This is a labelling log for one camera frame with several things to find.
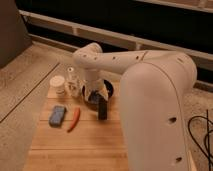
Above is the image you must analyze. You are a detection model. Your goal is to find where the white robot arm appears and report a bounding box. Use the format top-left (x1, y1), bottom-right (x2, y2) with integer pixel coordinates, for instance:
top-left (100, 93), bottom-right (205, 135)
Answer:
top-left (73, 43), bottom-right (197, 171)

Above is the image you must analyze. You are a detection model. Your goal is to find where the black bowl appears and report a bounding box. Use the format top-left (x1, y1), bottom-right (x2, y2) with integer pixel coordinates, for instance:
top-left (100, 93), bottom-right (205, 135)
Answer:
top-left (82, 79), bottom-right (114, 110)

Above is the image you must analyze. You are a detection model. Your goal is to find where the clear plastic bottle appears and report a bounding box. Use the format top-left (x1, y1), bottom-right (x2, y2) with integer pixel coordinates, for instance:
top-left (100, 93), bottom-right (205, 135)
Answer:
top-left (67, 67), bottom-right (81, 98)

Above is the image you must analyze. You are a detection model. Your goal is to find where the white metal shelf rail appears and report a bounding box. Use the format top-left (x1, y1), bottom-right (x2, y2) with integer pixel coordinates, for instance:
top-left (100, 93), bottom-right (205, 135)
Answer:
top-left (19, 10), bottom-right (213, 61)

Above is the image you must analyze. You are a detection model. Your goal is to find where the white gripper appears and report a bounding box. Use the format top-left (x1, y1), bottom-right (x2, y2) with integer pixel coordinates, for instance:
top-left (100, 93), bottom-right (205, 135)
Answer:
top-left (84, 79), bottom-right (109, 104)

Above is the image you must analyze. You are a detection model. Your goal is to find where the orange carrot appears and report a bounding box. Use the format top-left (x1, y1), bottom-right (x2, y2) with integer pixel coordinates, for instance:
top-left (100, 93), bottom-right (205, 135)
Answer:
top-left (67, 107), bottom-right (80, 133)

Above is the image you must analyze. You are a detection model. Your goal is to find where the white lidded jar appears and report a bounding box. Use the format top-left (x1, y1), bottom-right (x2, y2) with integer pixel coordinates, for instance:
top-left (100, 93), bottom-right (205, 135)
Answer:
top-left (49, 75), bottom-right (65, 96)

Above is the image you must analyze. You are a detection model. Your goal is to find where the blue sponge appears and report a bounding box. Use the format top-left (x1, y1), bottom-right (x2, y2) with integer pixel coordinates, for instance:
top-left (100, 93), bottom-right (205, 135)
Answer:
top-left (49, 106), bottom-right (67, 127)

